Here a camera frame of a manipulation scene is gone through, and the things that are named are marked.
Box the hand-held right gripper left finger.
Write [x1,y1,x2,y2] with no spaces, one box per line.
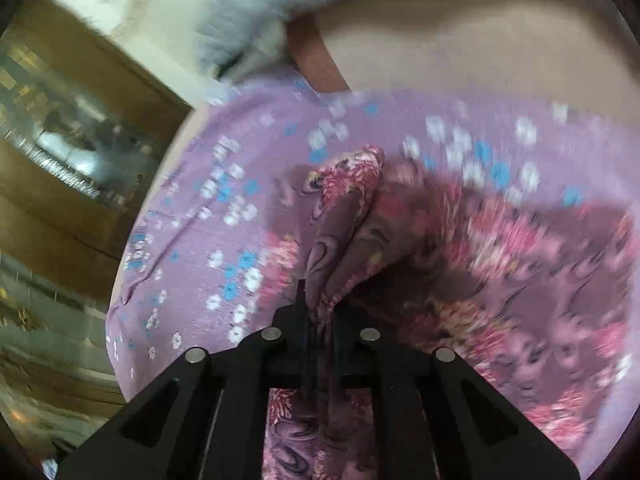
[55,280,311,480]

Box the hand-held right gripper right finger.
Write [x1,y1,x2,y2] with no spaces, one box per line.
[320,305,581,480]

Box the maroon floral shirt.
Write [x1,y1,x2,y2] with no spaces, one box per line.
[260,144,638,480]

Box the purple flowered bedsheet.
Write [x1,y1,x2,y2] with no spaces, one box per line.
[105,82,640,480]

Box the wooden door with glass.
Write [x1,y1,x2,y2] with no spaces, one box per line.
[0,0,197,461]

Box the beige bolster pillow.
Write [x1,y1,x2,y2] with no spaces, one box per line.
[287,0,638,111]

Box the grey quilted blanket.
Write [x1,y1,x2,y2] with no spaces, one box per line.
[192,0,481,83]

